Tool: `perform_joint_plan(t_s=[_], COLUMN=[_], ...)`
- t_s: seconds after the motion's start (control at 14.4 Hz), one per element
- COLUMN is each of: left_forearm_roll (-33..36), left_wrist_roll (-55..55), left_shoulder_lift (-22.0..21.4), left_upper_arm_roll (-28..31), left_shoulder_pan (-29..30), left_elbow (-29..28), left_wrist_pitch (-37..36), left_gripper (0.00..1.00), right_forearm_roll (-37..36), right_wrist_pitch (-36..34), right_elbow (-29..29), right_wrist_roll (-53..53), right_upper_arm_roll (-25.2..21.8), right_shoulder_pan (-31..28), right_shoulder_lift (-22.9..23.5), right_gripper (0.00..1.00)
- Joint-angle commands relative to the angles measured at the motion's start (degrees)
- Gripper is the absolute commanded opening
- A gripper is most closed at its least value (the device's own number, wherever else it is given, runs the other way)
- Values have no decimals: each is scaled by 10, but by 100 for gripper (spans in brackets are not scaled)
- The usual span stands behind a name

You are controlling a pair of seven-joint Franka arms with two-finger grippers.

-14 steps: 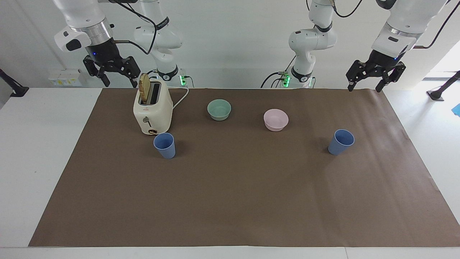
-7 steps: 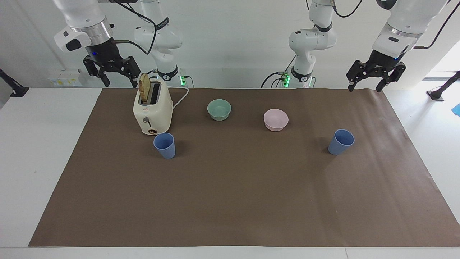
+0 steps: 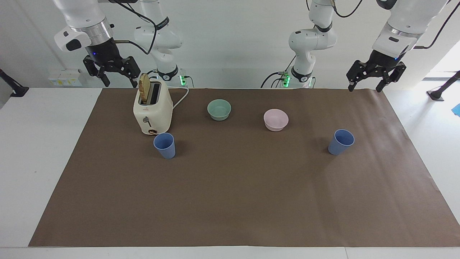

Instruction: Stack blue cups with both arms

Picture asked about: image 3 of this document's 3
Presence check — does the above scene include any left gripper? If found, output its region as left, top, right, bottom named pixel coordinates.
left=346, top=49, right=407, bottom=93

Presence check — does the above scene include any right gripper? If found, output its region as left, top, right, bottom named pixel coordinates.
left=83, top=37, right=142, bottom=88

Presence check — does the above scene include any toast slice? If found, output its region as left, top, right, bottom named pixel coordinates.
left=139, top=73, right=151, bottom=102

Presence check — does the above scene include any cream toaster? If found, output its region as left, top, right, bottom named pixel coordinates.
left=133, top=78, right=174, bottom=136

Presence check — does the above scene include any black stand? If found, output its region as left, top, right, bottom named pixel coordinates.
left=426, top=71, right=460, bottom=102
left=0, top=68, right=29, bottom=98

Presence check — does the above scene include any blue cup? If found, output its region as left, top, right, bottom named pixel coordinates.
left=327, top=129, right=355, bottom=156
left=153, top=132, right=176, bottom=159

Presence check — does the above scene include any pink bowl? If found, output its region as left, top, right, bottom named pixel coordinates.
left=263, top=109, right=289, bottom=132

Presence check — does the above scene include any green bowl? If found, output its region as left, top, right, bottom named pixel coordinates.
left=207, top=99, right=232, bottom=121

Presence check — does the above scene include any white wall socket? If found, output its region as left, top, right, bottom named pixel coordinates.
left=48, top=68, right=82, bottom=87

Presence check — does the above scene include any black cable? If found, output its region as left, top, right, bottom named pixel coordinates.
left=413, top=0, right=460, bottom=50
left=332, top=0, right=364, bottom=18
left=112, top=0, right=159, bottom=56
left=260, top=54, right=297, bottom=89

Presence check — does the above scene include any white toaster cable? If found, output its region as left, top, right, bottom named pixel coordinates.
left=167, top=86, right=190, bottom=109

